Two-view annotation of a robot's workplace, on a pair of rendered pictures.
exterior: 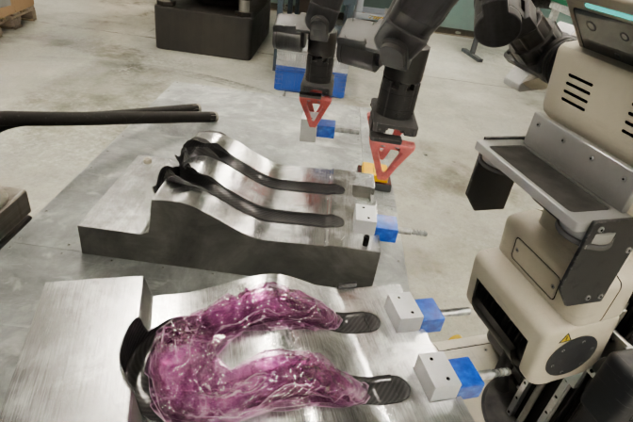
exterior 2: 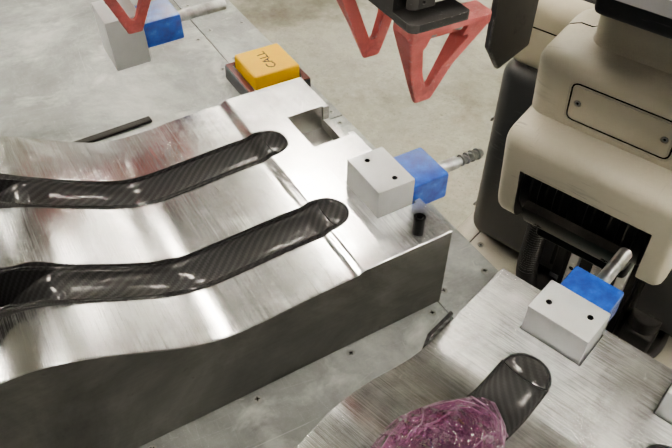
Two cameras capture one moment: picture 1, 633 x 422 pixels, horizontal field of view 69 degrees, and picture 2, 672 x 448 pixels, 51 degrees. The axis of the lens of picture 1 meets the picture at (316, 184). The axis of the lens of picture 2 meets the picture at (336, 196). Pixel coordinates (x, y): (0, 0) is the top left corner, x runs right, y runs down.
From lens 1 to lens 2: 0.35 m
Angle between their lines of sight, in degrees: 27
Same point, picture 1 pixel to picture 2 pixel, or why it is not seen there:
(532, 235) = (603, 72)
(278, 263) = (275, 353)
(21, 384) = not seen: outside the picture
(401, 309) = (572, 323)
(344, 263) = (393, 283)
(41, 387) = not seen: outside the picture
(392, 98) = not seen: outside the picture
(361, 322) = (513, 382)
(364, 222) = (393, 191)
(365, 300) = (485, 335)
